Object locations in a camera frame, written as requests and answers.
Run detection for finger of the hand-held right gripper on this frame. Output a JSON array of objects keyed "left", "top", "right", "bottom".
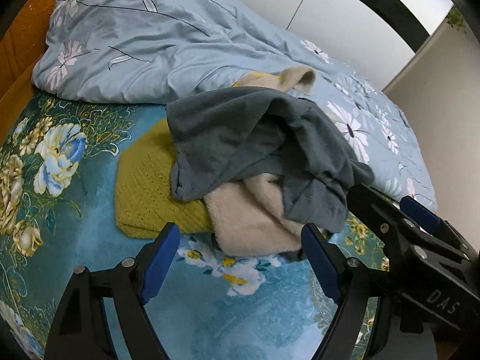
[
  {"left": 347, "top": 184, "right": 424, "bottom": 263},
  {"left": 399, "top": 196, "right": 467, "bottom": 252}
]

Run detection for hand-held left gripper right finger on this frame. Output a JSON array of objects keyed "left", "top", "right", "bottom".
[{"left": 301, "top": 223, "right": 392, "bottom": 360}]

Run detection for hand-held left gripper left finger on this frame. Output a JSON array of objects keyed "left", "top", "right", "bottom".
[{"left": 44, "top": 222, "right": 181, "bottom": 360}]

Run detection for beige fleece garment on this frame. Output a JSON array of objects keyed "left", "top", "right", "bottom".
[{"left": 204, "top": 65, "right": 318, "bottom": 259}]

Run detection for grey garment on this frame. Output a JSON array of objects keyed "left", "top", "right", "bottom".
[{"left": 166, "top": 86, "right": 376, "bottom": 233}]

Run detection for olive knitted sweater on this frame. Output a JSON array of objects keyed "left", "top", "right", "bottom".
[{"left": 114, "top": 120, "right": 214, "bottom": 241}]

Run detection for teal floral bed sheet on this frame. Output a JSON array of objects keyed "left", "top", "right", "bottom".
[{"left": 0, "top": 92, "right": 391, "bottom": 360}]

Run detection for white wardrobe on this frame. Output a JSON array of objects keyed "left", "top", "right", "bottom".
[{"left": 186, "top": 0, "right": 456, "bottom": 91}]

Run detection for green plant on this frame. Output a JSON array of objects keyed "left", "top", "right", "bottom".
[{"left": 446, "top": 5, "right": 470, "bottom": 39}]

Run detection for light blue floral duvet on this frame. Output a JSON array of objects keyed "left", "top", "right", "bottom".
[{"left": 32, "top": 0, "right": 437, "bottom": 212}]

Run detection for wooden bed frame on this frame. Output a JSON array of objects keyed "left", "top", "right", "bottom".
[{"left": 0, "top": 0, "right": 81, "bottom": 132}]

